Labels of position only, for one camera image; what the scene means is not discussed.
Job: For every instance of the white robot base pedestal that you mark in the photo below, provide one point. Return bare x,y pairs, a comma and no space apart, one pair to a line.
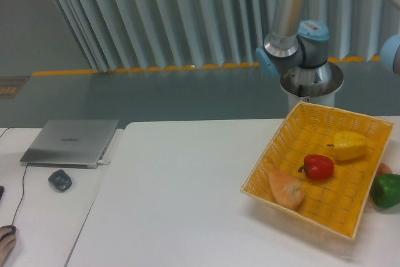
326,100

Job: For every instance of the black computer mouse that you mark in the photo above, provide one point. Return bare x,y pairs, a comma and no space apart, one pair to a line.
12,231

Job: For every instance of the white plug in laptop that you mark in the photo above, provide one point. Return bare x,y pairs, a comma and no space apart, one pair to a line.
103,163

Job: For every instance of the green bell pepper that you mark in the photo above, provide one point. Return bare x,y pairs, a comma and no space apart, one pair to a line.
385,190

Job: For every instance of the bread wedge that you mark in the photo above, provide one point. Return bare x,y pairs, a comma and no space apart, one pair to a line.
287,190

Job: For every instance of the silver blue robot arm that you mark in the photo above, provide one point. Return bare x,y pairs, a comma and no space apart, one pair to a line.
305,33

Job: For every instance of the small dark grey case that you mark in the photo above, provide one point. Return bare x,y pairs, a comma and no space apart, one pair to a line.
60,180

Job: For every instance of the person's hand on mouse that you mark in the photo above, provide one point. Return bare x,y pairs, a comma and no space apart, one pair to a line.
7,244

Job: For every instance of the red bell pepper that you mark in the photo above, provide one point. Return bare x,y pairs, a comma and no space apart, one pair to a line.
317,167

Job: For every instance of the yellow woven basket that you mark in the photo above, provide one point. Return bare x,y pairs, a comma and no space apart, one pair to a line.
335,204

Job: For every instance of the orange-red fruit behind basket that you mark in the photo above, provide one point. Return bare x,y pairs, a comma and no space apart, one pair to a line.
383,169

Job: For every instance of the silver closed laptop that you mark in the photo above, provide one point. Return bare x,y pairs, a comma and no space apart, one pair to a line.
71,143

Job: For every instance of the yellow bell pepper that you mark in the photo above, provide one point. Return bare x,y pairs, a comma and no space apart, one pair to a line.
348,145

